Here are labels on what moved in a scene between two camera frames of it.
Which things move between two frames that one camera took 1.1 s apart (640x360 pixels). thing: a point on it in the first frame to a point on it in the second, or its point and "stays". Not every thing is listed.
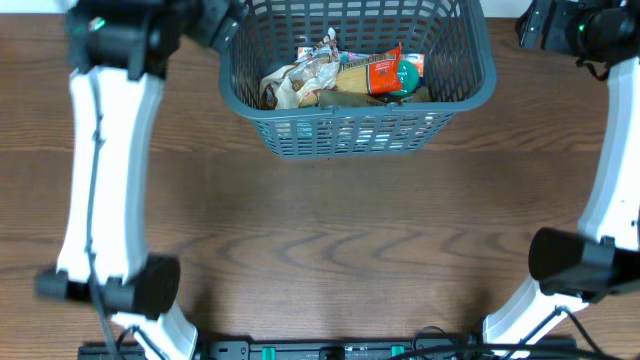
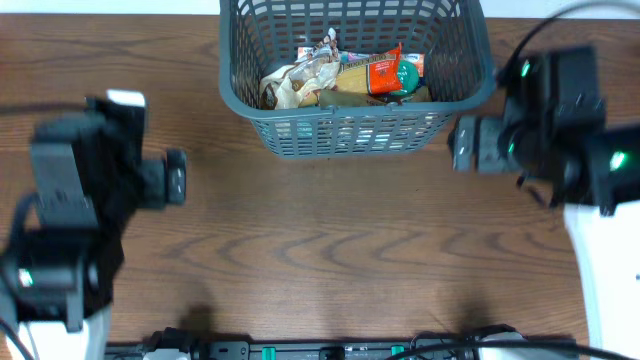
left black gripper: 206,28 to 152,190
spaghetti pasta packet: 351,89 to 379,74
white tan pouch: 284,87 stays
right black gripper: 530,26 to 463,143
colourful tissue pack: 418,59 stays
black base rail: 343,351 stays
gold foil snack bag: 334,98 stays
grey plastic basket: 458,65 stays
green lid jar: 409,77 stays
